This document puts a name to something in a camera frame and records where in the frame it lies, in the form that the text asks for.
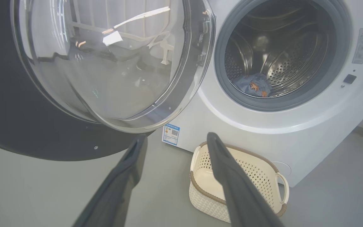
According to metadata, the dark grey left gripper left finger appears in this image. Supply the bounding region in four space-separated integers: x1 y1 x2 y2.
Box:
73 136 148 227

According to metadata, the blue sloth print garment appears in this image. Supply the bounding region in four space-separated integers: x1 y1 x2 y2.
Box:
232 73 272 97

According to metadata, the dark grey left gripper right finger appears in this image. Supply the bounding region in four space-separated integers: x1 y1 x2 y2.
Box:
207 132 284 227

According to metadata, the black round glass washer door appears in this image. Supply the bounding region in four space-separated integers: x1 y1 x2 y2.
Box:
0 0 216 162

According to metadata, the blue energy label sticker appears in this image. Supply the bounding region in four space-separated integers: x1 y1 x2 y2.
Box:
162 124 180 146

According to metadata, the grey rubber door gasket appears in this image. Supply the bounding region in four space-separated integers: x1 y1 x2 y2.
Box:
215 0 352 111

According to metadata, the cream perforated laundry basket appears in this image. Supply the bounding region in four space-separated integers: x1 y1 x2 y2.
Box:
189 141 290 224

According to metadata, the stainless steel washing machine drum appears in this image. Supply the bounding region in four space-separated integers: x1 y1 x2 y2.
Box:
225 0 336 97

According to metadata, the white front-load washing machine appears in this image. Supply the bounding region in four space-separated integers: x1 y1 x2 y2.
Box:
162 0 363 188

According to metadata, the grey warning label sticker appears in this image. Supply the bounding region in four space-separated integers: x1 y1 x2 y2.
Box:
352 28 363 64

